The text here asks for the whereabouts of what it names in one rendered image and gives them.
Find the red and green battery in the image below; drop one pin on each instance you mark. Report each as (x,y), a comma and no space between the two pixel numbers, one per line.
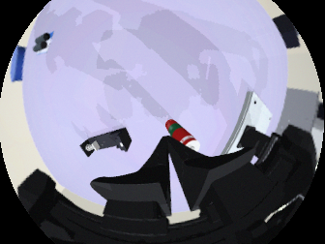
(176,130)

